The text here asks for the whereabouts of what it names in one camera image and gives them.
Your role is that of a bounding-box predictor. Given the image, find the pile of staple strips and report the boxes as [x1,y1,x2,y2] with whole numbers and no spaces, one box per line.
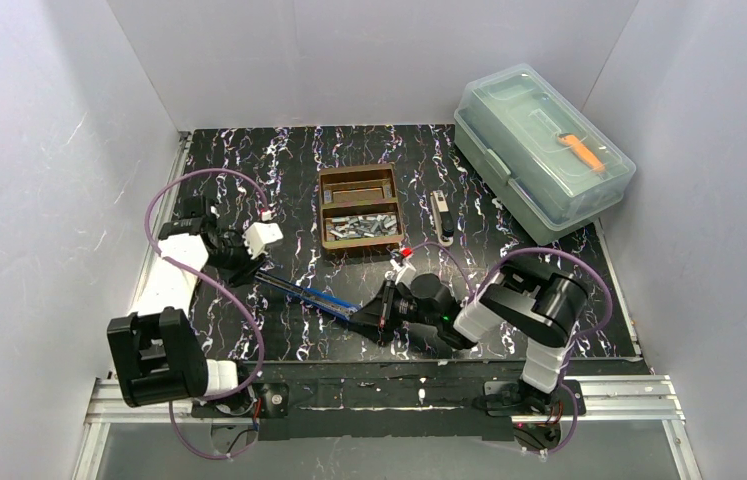
[324,214,400,240]

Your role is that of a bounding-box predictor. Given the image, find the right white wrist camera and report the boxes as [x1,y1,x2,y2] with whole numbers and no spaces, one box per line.
[390,247,416,287]

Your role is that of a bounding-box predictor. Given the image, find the purple cable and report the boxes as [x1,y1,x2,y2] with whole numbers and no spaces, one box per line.
[144,167,275,462]
[406,241,614,458]

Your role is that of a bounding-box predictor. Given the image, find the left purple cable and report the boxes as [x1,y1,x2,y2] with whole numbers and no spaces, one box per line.
[144,167,275,462]

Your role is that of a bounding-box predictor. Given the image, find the clear plastic storage box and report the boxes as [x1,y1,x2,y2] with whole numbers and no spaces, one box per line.
[454,64,636,246]

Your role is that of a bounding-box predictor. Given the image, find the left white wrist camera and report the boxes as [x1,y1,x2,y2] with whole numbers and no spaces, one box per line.
[243,222,284,259]

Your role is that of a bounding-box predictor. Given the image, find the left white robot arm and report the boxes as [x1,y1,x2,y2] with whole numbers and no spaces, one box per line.
[106,196,283,407]

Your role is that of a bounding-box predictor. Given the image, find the black marbled mat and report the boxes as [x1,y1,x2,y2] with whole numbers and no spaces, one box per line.
[147,123,627,364]

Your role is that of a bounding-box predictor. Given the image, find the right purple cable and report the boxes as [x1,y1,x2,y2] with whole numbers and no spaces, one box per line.
[406,241,614,458]

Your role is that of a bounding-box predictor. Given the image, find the brown wooden tray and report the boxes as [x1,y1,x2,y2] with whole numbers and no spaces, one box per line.
[317,163,405,254]

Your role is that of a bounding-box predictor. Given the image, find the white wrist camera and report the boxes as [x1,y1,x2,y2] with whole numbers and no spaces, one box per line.
[243,222,284,259]
[390,247,416,287]

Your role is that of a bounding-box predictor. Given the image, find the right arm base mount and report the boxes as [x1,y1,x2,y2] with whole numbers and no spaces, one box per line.
[470,380,587,459]

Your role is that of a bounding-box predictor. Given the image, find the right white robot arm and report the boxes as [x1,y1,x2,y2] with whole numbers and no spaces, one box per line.
[349,256,588,418]

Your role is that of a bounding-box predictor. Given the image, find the orange handled tool in box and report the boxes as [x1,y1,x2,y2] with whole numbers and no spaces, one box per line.
[556,133,606,174]

